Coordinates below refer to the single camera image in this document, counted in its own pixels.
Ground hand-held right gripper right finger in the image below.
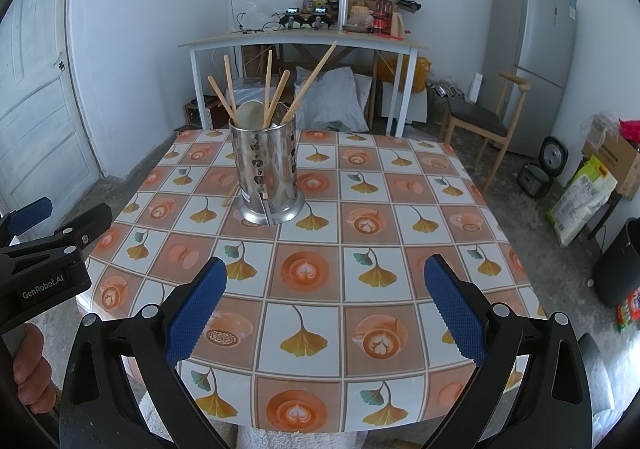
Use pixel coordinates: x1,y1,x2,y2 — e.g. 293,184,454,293
422,254,596,449

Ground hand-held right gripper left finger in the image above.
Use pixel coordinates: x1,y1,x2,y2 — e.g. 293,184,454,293
59,256,228,449

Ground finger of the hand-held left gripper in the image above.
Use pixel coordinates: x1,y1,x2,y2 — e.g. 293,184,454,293
0,202,114,262
0,197,54,242

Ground perforated steel utensil holder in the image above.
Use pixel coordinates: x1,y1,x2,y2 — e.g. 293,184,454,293
228,116,306,226

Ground white ceramic spoon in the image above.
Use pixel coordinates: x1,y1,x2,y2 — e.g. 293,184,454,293
235,100,266,128

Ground person's left hand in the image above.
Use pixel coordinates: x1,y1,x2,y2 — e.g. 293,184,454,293
12,323,57,416

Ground grey rice cooker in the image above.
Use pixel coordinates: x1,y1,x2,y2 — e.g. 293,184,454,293
516,136,569,198

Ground dark brown box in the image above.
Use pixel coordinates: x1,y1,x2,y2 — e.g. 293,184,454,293
184,98,232,130

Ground white green rice bag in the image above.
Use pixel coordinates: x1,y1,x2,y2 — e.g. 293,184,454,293
546,155,619,248

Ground black bin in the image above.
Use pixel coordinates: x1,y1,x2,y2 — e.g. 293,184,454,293
594,218,640,308

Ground orange snack packet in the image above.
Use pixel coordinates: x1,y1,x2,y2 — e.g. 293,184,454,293
615,285,640,335

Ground wooden chair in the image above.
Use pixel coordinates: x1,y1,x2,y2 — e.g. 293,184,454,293
442,71,532,194

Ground white foam box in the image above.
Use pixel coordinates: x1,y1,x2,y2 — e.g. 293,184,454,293
381,79,429,126

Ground yellow plastic bag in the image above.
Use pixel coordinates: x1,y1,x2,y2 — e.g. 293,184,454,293
376,56,432,94

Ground white sack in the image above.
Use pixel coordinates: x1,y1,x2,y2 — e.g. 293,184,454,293
295,66,372,134

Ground grey refrigerator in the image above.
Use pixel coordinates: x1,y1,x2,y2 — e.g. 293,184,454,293
482,0,578,158

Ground white long desk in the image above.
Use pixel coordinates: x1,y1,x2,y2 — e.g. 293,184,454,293
178,29,430,140

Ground black device with screen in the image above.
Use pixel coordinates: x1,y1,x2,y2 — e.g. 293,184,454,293
279,6,307,30
307,0,339,30

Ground red bottles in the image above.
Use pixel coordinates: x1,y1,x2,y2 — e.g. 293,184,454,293
372,0,396,33

